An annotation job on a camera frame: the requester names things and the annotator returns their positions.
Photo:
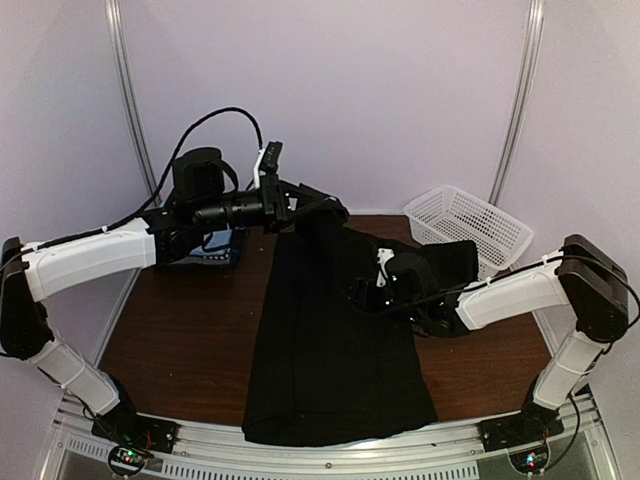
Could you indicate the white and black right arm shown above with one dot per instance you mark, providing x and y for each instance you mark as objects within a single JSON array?
[{"x": 579, "y": 275}]

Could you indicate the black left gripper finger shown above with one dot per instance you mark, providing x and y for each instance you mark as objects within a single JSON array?
[
  {"x": 310, "y": 197},
  {"x": 304, "y": 211}
]

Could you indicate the light blue folded shirt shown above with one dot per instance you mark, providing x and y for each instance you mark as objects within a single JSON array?
[{"x": 214, "y": 244}]

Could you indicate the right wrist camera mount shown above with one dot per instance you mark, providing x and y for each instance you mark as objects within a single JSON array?
[{"x": 383, "y": 256}]

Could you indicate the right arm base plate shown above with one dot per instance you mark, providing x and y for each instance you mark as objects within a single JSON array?
[{"x": 524, "y": 438}]

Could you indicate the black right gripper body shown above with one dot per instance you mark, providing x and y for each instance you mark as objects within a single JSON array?
[{"x": 363, "y": 295}]

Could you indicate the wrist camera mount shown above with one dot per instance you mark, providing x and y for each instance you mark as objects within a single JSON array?
[
  {"x": 383, "y": 256},
  {"x": 266, "y": 162}
]

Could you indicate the black long sleeve shirt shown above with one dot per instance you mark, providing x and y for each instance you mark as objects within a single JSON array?
[{"x": 323, "y": 374}]

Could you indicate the right aluminium corner post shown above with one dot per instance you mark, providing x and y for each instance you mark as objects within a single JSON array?
[{"x": 529, "y": 59}]

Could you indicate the aluminium corner post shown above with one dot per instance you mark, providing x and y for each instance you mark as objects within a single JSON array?
[
  {"x": 127, "y": 89},
  {"x": 529, "y": 59}
]

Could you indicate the white plastic mesh basket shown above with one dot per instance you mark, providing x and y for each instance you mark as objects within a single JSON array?
[{"x": 447, "y": 214}]

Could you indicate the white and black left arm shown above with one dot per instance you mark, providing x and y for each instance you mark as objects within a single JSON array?
[{"x": 205, "y": 199}]

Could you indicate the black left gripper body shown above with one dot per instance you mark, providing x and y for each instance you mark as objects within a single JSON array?
[{"x": 270, "y": 212}]

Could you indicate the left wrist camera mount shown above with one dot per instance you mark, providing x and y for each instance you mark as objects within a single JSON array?
[{"x": 266, "y": 162}]

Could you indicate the left aluminium corner post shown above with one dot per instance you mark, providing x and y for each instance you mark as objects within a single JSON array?
[{"x": 127, "y": 89}]

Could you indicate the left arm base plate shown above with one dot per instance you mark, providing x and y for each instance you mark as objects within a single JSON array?
[{"x": 138, "y": 447}]

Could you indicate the aluminium front rail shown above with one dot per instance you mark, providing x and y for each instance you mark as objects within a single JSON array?
[{"x": 449, "y": 450}]

